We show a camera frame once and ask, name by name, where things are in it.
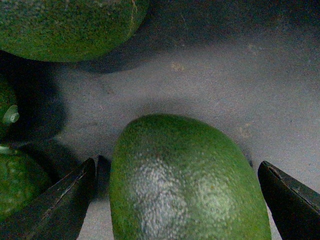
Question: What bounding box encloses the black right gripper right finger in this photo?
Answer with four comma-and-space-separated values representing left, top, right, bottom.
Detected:
257, 161, 320, 240

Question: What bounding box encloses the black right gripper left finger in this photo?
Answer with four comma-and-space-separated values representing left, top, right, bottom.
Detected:
0, 155, 111, 240

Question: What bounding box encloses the green avocado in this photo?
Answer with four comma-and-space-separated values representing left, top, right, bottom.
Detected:
0, 145, 52, 221
0, 0, 150, 62
109, 114, 272, 240
0, 77, 20, 139

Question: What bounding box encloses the green avocado top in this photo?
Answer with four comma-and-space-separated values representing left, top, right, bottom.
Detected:
0, 0, 150, 62

